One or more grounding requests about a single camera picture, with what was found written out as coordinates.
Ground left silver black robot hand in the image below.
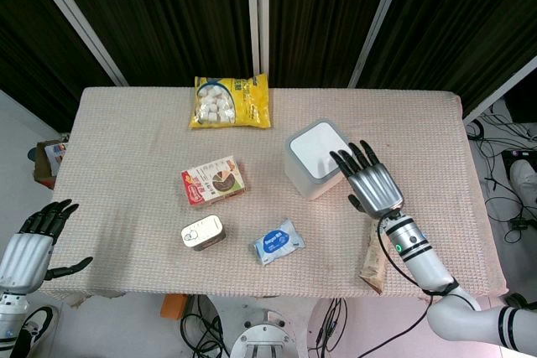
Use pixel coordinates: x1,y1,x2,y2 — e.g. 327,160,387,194
0,199,94,295

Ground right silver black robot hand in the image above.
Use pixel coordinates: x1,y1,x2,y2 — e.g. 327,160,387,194
329,139,404,221

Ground white square box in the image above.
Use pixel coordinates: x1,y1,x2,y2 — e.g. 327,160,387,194
284,118,354,201

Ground round grey robot base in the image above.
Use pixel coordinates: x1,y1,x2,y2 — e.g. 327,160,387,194
229,309,298,358

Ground silver pull-tab tin can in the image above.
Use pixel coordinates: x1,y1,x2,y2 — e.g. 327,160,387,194
180,214,227,252

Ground beige snack wrapper packet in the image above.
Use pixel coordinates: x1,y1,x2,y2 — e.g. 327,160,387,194
358,220,388,295

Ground brown cardboard box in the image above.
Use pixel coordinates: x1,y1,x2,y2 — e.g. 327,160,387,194
32,138,68,189

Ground blue white tissue pack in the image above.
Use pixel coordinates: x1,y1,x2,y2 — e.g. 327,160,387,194
252,218,306,267

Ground pink waffle tablecloth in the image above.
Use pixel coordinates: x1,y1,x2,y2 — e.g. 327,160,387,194
40,86,510,301

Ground orange block under table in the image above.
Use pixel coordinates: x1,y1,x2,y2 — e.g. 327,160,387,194
160,293,189,319

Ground red white food box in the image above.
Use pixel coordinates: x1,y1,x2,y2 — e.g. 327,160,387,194
180,155,247,207

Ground yellow marshmallow snack bag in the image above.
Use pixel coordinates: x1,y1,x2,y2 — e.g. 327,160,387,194
187,72,272,130

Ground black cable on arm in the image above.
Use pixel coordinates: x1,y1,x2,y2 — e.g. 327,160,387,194
376,211,461,358

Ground black floor cable bundle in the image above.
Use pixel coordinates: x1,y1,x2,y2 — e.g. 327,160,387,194
466,100,537,244

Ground white partition frame post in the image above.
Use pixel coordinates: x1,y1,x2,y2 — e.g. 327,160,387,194
245,0,270,76
462,54,537,127
20,0,129,87
347,0,414,89

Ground black cables under table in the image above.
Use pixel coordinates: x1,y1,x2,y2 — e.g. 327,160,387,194
180,295,349,358

